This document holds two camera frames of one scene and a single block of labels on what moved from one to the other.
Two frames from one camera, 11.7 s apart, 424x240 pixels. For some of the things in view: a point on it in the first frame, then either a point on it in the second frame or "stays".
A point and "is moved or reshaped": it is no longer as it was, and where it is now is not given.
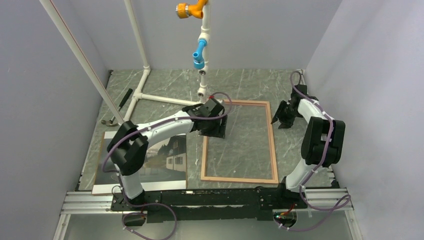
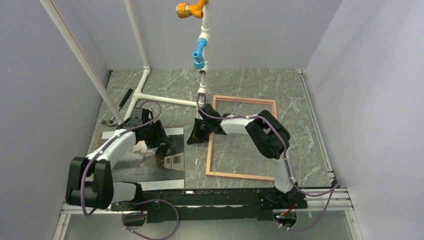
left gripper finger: x=223 y=128 → x=164 y=148
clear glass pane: x=245 y=152 is moved or reshaped
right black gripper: x=284 y=122 → x=196 y=136
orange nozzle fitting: x=184 y=10 stays
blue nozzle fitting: x=199 y=62 stays
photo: x=165 y=168 stays
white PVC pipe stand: x=203 y=93 stays
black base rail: x=211 y=204 stays
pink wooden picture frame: x=205 y=146 is moved or reshaped
